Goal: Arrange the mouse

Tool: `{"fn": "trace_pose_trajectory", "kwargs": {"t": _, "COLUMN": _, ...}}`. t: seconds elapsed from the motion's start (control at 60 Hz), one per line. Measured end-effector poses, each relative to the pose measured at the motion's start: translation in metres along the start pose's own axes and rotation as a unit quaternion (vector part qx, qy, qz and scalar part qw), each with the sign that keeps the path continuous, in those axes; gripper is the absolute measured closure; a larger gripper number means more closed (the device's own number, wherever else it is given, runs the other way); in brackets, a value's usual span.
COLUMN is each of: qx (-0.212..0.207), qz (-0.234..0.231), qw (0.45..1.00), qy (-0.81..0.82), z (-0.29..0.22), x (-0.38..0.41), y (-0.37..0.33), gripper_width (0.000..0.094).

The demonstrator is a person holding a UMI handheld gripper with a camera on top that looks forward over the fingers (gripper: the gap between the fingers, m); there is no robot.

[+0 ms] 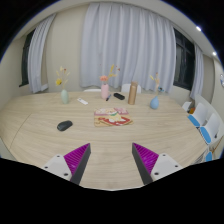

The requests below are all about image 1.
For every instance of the white chair blue seat far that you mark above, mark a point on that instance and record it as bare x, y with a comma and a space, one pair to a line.
199, 116

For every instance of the right dark window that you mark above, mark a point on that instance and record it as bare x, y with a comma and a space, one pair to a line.
185, 62

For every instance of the left dark window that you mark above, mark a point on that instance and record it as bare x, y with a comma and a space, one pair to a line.
24, 62

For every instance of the white right curtain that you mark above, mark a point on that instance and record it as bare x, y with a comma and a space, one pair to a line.
199, 73

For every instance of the white chair blue seat near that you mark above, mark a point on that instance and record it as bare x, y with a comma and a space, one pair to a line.
210, 129

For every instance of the white chair blue seat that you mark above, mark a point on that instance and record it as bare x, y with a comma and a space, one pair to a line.
199, 116
210, 129

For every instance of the black glasses case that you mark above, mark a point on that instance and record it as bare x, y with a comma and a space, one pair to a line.
119, 96

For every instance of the green vase with yellow flowers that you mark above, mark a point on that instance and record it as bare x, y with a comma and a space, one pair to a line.
61, 80

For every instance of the black computer mouse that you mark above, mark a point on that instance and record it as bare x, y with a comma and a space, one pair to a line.
62, 126

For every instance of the white curtain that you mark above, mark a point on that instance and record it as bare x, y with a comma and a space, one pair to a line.
131, 41
199, 73
35, 53

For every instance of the pink vase with orange flowers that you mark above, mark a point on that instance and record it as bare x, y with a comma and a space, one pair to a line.
105, 79

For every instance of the white centre curtain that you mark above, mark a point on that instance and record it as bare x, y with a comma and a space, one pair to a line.
131, 41

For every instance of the white left curtain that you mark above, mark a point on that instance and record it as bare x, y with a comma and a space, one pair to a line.
35, 53

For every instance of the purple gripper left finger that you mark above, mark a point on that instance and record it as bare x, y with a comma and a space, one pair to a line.
70, 166

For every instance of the white remote control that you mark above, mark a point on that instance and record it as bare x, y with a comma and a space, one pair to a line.
82, 101

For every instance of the white chair behind table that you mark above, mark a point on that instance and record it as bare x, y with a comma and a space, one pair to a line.
126, 88

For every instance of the dark window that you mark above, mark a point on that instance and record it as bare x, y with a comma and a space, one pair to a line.
24, 62
185, 62

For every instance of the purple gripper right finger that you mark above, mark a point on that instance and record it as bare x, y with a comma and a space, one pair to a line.
153, 166

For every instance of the tan cylindrical bottle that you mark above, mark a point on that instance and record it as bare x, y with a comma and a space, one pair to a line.
132, 93

